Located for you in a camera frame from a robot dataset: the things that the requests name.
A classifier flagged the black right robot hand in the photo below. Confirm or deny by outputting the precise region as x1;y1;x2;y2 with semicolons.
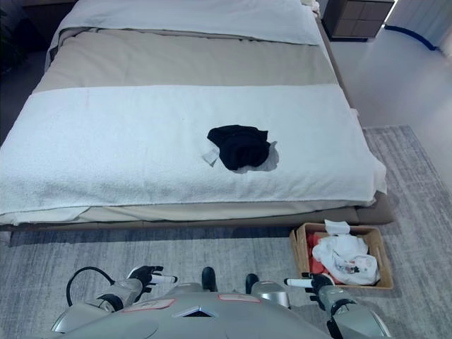
283;273;335;301

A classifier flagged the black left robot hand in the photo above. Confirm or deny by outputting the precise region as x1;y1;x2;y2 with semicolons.
127;265;177;294

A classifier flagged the woven wicker laundry basket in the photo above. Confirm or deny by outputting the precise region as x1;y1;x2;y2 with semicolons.
289;222;394;290

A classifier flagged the bed with beige sheet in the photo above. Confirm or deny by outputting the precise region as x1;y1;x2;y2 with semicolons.
0;0;396;233

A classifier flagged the red garment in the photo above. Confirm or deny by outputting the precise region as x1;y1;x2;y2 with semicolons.
304;232;345;285

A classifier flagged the white printed garment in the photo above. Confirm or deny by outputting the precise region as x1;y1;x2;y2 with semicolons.
311;218;381;286

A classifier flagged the silver right robot leg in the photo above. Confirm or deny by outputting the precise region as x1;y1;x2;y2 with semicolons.
251;280;292;311

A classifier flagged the black left robot foot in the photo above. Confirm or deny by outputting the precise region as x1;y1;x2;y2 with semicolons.
201;266;217;292

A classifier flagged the black robot foot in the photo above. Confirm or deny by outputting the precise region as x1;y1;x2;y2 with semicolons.
245;273;260;295
201;266;217;292

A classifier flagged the black right robot foot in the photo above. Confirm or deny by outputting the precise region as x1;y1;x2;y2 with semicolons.
245;273;260;295

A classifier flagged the silver robot torso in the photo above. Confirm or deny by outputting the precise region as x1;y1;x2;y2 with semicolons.
49;280;340;339

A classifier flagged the grey patterned rug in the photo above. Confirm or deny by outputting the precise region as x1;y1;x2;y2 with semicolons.
0;125;452;339

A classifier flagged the white terry blanket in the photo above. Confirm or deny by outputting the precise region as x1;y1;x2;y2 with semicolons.
0;83;387;218

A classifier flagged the black garment with white label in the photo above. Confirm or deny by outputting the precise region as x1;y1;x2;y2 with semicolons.
201;124;279;174

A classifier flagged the white duvet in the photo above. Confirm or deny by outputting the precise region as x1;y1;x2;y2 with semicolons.
49;0;322;47

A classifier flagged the brown wooden nightstand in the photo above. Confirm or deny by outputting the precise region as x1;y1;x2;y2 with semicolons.
321;0;396;40

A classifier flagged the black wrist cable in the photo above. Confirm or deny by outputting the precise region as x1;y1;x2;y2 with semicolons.
66;266;116;307

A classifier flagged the blue floor cable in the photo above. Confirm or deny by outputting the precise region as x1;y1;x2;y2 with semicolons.
384;23;452;57

